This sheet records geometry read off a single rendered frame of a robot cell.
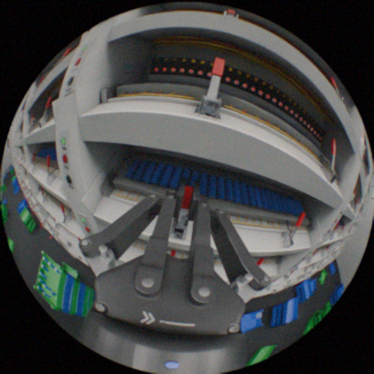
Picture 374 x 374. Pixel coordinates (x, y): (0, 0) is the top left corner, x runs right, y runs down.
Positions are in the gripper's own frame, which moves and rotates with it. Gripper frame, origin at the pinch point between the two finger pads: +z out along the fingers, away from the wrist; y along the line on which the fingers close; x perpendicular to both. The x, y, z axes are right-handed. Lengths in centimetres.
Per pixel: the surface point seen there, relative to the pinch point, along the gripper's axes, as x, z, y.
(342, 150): 24.0, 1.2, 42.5
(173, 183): -1.7, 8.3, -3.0
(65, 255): -101, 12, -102
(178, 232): -7.7, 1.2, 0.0
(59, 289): -55, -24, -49
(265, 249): -8.6, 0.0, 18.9
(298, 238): -7.2, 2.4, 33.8
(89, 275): -101, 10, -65
